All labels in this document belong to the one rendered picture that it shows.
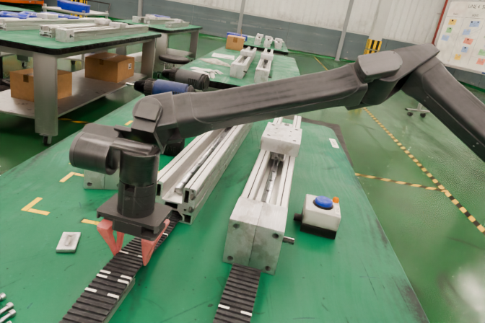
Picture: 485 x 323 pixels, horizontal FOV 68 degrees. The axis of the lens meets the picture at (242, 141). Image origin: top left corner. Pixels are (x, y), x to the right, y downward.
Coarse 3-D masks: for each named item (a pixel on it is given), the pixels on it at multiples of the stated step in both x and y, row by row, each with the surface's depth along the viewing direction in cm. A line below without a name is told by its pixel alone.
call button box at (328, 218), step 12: (312, 204) 82; (336, 204) 84; (300, 216) 84; (312, 216) 80; (324, 216) 79; (336, 216) 79; (300, 228) 82; (312, 228) 81; (324, 228) 80; (336, 228) 80
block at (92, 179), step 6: (84, 174) 82; (90, 174) 83; (96, 174) 83; (102, 174) 84; (114, 174) 84; (84, 180) 83; (90, 180) 83; (96, 180) 84; (102, 180) 84; (108, 180) 84; (114, 180) 85; (84, 186) 84; (90, 186) 84; (96, 186) 84; (102, 186) 85; (108, 186) 85; (114, 186) 85
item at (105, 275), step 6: (102, 270) 56; (96, 276) 54; (102, 276) 54; (108, 276) 55; (114, 276) 55; (120, 276) 55; (126, 276) 55; (114, 282) 54; (120, 282) 54; (126, 282) 54
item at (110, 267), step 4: (108, 264) 57; (112, 264) 57; (104, 268) 56; (108, 268) 56; (112, 268) 56; (116, 268) 57; (120, 268) 57; (124, 268) 57; (128, 268) 57; (132, 268) 57; (112, 272) 56; (116, 272) 56; (120, 272) 56; (124, 272) 56; (128, 272) 56; (132, 272) 57; (136, 272) 57; (128, 276) 56; (132, 276) 56
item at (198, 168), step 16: (224, 128) 128; (240, 128) 119; (192, 144) 98; (208, 144) 109; (224, 144) 102; (240, 144) 127; (176, 160) 86; (192, 160) 95; (208, 160) 90; (224, 160) 101; (160, 176) 77; (176, 176) 84; (192, 176) 86; (208, 176) 83; (160, 192) 76; (176, 192) 80; (192, 192) 75; (208, 192) 87; (176, 208) 77; (192, 208) 78
